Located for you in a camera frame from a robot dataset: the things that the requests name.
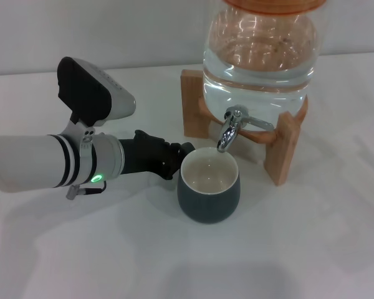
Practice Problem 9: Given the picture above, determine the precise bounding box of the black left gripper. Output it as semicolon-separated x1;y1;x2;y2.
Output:
118;129;194;181

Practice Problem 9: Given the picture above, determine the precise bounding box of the black cup with white inside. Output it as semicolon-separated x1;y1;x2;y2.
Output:
176;143;242;225

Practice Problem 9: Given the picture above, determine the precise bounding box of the chrome faucet with lever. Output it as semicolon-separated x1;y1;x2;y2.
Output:
216;105;275;153

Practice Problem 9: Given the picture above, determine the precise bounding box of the wooden dispenser stand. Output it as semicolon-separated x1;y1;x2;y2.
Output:
180;69;310;187

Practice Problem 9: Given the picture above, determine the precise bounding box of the clear glass water dispenser jar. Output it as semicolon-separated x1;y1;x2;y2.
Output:
202;6;319;131

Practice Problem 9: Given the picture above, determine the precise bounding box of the orange jar lid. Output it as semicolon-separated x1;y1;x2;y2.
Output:
221;0;327;16

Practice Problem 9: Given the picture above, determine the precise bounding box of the left arm cable plug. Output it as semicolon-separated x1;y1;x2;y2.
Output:
65;180;108;201

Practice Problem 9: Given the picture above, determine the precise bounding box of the black and white wrist camera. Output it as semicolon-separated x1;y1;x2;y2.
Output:
56;56;138;156

